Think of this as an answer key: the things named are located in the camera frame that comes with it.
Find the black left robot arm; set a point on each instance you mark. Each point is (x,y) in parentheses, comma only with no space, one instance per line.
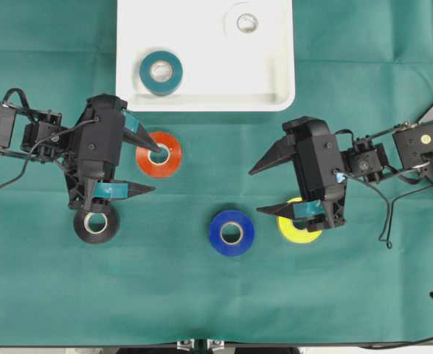
(34,135)

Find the white tape roll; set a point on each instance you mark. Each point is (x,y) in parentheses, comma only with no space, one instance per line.
(246,20)

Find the yellow tape roll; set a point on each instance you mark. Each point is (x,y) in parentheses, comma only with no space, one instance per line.
(297,232)

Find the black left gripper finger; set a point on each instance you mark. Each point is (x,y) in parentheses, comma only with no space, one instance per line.
(134,133)
(119,190)

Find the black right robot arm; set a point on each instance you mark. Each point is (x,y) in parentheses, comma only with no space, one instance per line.
(401,149)

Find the green tape roll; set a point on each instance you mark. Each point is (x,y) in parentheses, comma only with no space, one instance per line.
(161,72)

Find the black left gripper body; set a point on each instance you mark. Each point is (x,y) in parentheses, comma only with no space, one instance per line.
(93,154)

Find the red tape roll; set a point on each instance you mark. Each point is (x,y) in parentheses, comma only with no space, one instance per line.
(166,162)

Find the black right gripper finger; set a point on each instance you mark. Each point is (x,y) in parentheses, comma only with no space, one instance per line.
(281,152)
(294,210)

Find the green table cloth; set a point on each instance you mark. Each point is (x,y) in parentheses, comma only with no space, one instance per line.
(361,65)

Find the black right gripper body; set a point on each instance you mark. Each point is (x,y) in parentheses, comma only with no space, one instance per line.
(316,160)

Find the black tape roll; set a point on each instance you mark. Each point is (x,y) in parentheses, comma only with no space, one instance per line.
(96,228)

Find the blue tape roll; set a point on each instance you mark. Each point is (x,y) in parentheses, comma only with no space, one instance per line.
(231,233)

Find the white plastic case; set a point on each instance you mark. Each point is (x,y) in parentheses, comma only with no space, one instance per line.
(219,74)

